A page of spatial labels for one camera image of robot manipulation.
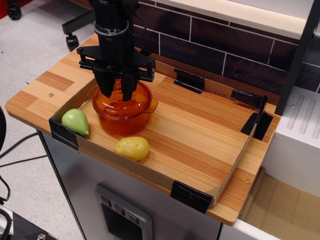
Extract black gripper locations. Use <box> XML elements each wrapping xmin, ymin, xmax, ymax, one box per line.
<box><xmin>76</xmin><ymin>22</ymin><xmax>156</xmax><ymax>102</ymax></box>

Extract orange transparent pot lid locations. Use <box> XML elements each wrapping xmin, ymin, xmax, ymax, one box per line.
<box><xmin>91</xmin><ymin>79</ymin><xmax>152</xmax><ymax>119</ymax></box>

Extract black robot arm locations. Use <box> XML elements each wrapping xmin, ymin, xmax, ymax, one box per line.
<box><xmin>76</xmin><ymin>0</ymin><xmax>156</xmax><ymax>102</ymax></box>

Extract orange transparent plastic pot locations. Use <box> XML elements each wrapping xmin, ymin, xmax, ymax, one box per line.
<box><xmin>89</xmin><ymin>85</ymin><xmax>158</xmax><ymax>136</ymax></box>

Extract green toy pear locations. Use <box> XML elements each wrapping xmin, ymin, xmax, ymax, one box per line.
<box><xmin>61</xmin><ymin>108</ymin><xmax>90</xmax><ymax>136</ymax></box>

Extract black chair base with casters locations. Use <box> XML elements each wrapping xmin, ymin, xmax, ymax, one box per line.
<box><xmin>62</xmin><ymin>10</ymin><xmax>95</xmax><ymax>52</ymax></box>

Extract yellow toy potato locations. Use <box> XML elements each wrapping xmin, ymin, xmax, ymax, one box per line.
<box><xmin>114</xmin><ymin>136</ymin><xmax>150</xmax><ymax>161</ymax></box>

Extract black caster wheel far left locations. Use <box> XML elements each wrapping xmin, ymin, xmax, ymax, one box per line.
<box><xmin>7</xmin><ymin>0</ymin><xmax>22</xmax><ymax>21</ymax></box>

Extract grey oven control panel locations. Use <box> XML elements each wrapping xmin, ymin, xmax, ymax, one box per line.
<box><xmin>95</xmin><ymin>184</ymin><xmax>154</xmax><ymax>240</ymax></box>

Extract cardboard fence with black tape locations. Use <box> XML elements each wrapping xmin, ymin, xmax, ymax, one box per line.
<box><xmin>50</xmin><ymin>51</ymin><xmax>279</xmax><ymax>222</ymax></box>

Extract light wooden shelf board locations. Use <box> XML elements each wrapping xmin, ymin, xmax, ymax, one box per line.
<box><xmin>159</xmin><ymin>0</ymin><xmax>307</xmax><ymax>40</ymax></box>

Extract white toy sink unit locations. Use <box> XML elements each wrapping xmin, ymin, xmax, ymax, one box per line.
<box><xmin>263</xmin><ymin>87</ymin><xmax>320</xmax><ymax>196</ymax></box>

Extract black floor cable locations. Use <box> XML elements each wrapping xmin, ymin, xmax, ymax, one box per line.
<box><xmin>0</xmin><ymin>131</ymin><xmax>48</xmax><ymax>168</ymax></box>

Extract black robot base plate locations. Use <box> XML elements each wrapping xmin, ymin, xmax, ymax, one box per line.
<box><xmin>0</xmin><ymin>205</ymin><xmax>57</xmax><ymax>240</ymax></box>

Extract black right shelf post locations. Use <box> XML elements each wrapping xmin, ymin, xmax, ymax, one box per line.
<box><xmin>274</xmin><ymin>0</ymin><xmax>320</xmax><ymax>116</ymax></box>

